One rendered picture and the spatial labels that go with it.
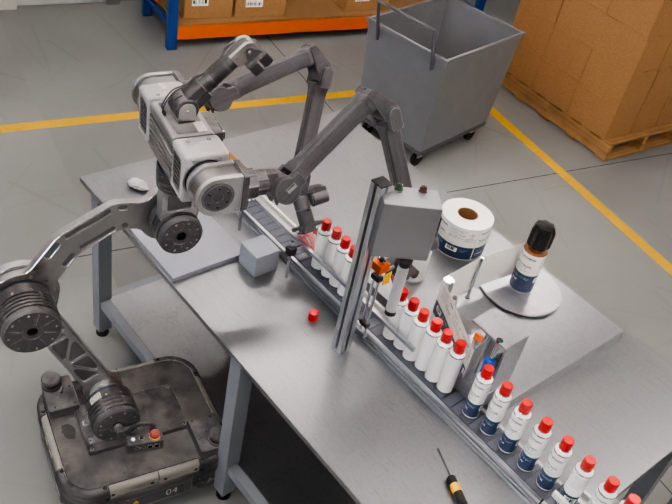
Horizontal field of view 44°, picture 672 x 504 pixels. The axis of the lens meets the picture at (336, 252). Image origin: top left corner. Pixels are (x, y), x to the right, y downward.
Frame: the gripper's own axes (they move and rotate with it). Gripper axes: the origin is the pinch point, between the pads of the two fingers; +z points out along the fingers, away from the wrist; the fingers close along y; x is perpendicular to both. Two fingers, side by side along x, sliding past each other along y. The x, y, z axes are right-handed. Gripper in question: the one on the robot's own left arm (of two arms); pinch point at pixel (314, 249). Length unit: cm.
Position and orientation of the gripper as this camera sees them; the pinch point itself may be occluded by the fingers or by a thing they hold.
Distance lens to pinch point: 291.2
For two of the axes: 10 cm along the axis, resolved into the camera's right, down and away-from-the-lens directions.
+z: 2.6, 9.5, 1.8
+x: -6.0, 0.1, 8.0
